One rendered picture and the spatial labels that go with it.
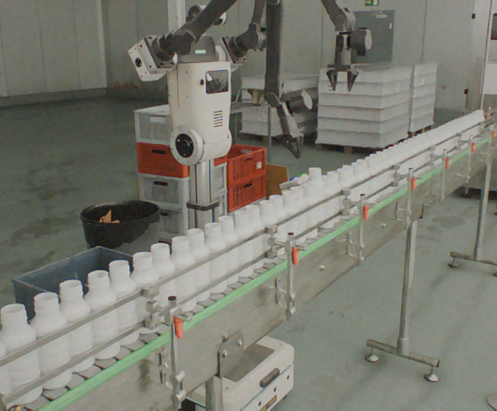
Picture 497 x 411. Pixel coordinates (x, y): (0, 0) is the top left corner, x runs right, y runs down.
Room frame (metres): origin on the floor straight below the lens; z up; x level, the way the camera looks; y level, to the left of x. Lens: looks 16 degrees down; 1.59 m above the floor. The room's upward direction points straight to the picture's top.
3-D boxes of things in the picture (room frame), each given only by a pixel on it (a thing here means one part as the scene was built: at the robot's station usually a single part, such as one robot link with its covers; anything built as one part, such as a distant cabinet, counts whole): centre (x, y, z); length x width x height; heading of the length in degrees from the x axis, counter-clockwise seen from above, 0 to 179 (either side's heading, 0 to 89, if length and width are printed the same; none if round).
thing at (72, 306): (0.94, 0.32, 1.08); 0.06 x 0.06 x 0.17
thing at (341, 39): (2.17, -0.36, 1.57); 0.07 x 0.06 x 0.07; 56
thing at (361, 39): (2.15, -0.39, 1.60); 0.12 x 0.09 x 0.12; 56
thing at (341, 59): (2.17, -0.35, 1.51); 0.10 x 0.07 x 0.07; 56
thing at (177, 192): (4.13, 0.48, 0.55); 0.61 x 0.41 x 0.22; 153
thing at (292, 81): (9.37, -0.64, 0.50); 1.23 x 1.05 x 1.00; 144
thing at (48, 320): (0.88, 0.35, 1.08); 0.06 x 0.06 x 0.17
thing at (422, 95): (9.87, -2.55, 0.59); 1.25 x 1.03 x 1.17; 147
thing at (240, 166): (4.77, 0.17, 0.55); 0.61 x 0.41 x 0.22; 148
